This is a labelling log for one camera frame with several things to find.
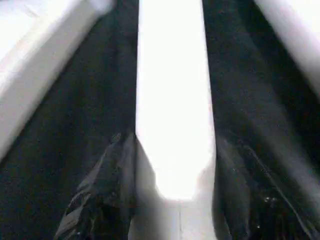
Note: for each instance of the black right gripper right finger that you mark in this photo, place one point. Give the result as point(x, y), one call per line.
point(245, 200)

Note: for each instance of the white plastic table top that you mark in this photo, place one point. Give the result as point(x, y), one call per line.
point(32, 50)

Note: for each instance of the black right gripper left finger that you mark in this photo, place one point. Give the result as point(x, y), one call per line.
point(105, 190)

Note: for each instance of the white plastic table leg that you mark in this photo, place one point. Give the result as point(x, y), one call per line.
point(172, 100)
point(297, 37)

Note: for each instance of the black work mat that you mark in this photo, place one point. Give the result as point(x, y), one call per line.
point(87, 112)

